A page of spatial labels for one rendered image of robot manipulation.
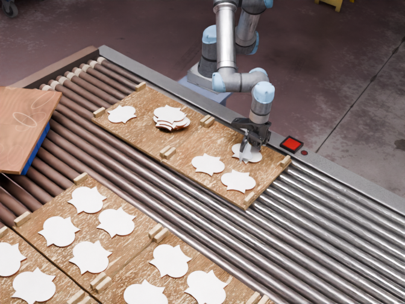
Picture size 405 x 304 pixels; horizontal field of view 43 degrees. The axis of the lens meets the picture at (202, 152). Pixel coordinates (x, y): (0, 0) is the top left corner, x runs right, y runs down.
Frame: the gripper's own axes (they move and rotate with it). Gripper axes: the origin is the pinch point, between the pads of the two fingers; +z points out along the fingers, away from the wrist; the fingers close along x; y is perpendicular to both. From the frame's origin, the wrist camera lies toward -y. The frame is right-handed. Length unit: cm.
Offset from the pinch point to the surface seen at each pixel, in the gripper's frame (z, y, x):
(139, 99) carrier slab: 4, -59, -1
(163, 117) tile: -3.1, -37.8, -9.3
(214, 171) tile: -0.1, -3.7, -17.5
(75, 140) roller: 6, -62, -39
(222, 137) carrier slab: 1.5, -14.0, 2.4
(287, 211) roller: 0.9, 28.9, -15.1
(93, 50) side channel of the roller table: 5, -106, 14
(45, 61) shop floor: 107, -240, 78
